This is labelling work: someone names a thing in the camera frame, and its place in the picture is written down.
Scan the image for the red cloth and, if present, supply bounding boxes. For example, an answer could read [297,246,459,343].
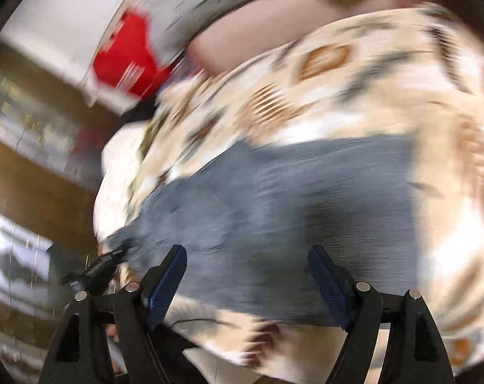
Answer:
[91,10,174,99]

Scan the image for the grey pants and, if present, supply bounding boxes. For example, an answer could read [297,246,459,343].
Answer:
[106,134,423,329]

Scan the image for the white cloth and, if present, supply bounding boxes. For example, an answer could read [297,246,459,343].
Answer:
[94,124,155,241]

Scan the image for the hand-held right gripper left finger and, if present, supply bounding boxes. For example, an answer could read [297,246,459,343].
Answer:
[38,244,188,384]

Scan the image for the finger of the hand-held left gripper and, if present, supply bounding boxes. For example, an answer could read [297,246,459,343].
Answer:
[62,248,125,289]

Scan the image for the wooden furniture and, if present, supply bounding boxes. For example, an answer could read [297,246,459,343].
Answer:
[0,44,123,369]

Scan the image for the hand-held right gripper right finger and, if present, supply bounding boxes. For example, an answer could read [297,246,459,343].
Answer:
[308,245,456,384]

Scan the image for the beige printed blanket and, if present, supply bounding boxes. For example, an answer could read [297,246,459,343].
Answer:
[94,2,484,384]

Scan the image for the grey cloth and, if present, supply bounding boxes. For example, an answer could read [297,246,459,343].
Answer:
[144,0,311,65]

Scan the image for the pink bed sheet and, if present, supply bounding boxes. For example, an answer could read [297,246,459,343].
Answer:
[188,0,427,76]

